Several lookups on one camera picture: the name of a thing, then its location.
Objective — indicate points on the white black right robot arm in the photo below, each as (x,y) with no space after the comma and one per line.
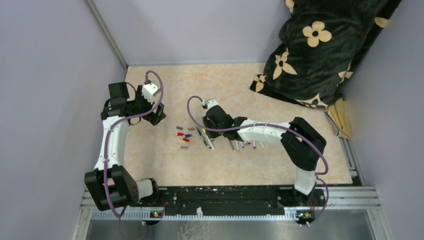
(303,144)

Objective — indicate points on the red white marker pen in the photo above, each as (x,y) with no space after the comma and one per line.
(237,146)

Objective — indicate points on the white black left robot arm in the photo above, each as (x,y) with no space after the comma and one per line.
(110,184)

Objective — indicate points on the clear blue long-nib marker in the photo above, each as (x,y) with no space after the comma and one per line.
(205,142)

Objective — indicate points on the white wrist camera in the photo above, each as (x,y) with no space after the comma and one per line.
(149,91)
(208,104)

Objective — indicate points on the dark grey marker pen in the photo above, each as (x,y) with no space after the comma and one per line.
(201,136)

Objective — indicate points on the yellow cap marker pen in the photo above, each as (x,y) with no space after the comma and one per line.
(209,141)

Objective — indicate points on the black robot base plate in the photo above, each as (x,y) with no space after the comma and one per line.
(233,200)

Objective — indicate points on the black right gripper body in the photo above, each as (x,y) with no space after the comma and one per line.
(213,133)

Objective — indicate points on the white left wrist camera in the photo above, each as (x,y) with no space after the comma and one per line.
(149,91)

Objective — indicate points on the yellow cloth bag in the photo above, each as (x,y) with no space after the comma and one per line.
(338,116)

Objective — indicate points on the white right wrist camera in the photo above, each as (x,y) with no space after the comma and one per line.
(208,104)

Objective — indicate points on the aluminium frame rail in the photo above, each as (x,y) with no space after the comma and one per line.
(337,197)

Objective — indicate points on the black floral blanket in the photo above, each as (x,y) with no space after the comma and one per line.
(322,43)

